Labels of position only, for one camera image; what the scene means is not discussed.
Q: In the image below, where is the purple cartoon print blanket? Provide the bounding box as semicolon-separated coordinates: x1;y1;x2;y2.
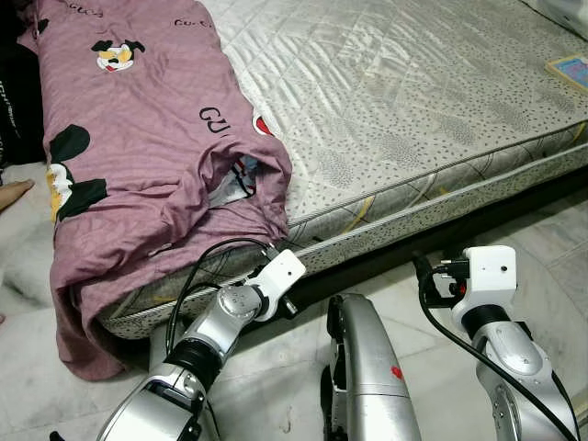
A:
17;0;295;382

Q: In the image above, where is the white quilted mattress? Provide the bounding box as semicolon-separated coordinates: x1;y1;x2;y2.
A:
96;0;588;341

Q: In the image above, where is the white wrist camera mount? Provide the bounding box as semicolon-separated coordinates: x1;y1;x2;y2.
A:
255;248;307;301
462;245;517;311

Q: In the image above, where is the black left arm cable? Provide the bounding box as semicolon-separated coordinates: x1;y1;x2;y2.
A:
165;237;281;368

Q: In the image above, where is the colourful children's book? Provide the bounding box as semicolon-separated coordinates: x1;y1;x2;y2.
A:
546;55;588;93

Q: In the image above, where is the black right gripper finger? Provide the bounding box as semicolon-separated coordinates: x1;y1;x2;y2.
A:
412;252;435;304

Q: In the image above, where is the silver robot leg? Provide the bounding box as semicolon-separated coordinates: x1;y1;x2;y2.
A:
320;292;425;441

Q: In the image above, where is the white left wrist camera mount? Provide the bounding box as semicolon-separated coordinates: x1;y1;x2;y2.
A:
255;248;307;301

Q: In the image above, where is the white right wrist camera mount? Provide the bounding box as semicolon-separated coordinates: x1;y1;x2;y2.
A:
462;245;517;311

